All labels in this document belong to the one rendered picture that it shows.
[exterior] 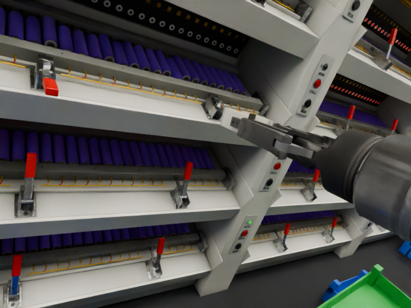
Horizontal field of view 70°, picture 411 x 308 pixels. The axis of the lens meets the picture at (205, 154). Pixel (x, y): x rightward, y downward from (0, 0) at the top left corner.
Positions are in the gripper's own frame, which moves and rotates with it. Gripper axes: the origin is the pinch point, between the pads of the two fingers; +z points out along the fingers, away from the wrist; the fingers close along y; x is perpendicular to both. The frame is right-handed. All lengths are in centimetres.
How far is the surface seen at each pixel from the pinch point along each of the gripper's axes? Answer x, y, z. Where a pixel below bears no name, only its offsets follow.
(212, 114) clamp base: -0.5, -1.1, 7.3
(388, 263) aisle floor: -51, 112, 6
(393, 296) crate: -41, 66, -11
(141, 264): -37.8, -2.4, 17.1
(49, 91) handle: -0.5, -26.9, 0.9
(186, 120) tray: -2.1, -6.0, 7.0
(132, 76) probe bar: 2.6, -14.9, 10.8
